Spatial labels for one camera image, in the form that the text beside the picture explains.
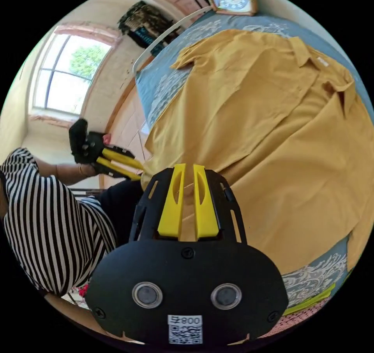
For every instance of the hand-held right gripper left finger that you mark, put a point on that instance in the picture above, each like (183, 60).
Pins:
(172, 206)

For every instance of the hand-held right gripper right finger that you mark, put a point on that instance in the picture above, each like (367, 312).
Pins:
(206, 212)

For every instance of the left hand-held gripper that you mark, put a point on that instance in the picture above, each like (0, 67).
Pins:
(91, 149)

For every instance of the yellow long sleeve shirt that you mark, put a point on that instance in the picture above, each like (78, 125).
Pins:
(263, 130)

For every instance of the person's left forearm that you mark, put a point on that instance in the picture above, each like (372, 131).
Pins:
(62, 171)

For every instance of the person's left hand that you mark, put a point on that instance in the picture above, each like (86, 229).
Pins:
(87, 170)

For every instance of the person's body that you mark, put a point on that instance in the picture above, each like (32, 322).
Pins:
(43, 227)

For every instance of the window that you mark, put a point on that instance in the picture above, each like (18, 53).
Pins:
(62, 72)

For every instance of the dark hanging clothes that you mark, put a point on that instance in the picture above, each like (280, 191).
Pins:
(144, 22)

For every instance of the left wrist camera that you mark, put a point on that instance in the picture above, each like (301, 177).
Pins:
(78, 130)

